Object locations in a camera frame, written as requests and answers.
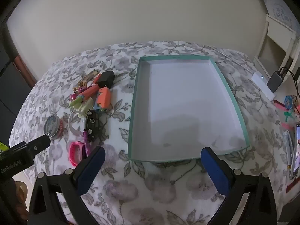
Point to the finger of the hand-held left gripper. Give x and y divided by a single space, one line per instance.
37 144

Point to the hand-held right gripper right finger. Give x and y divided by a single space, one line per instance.
215 171

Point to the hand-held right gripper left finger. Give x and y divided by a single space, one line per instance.
90 168

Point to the pink smart band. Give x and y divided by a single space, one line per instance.
75 153

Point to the round metal bead tin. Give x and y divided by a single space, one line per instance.
52 125

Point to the black toy car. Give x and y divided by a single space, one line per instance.
91 124

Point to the pink toy figure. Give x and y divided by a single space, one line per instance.
77 91

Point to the orange and green toy knife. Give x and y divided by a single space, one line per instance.
90 91

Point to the teal cardboard box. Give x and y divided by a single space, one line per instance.
187 98

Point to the red glue tube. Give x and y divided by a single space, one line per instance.
97 78

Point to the black charger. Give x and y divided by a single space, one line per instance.
106 78

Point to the person's left hand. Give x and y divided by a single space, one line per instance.
20 196

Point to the purple pen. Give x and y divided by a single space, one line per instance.
86 143

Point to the floral bedsheet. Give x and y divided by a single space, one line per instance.
152 192

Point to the dark furniture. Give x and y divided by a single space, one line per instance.
11 79

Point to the silver pen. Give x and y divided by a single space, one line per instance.
288 147

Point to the green bow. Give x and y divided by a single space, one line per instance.
288 116

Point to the white device with light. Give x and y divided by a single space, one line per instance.
262 84

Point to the round blue sticker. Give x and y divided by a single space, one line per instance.
288 102

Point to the grey power bank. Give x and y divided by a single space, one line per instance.
276 80

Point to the white shelf unit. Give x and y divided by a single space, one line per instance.
274 42

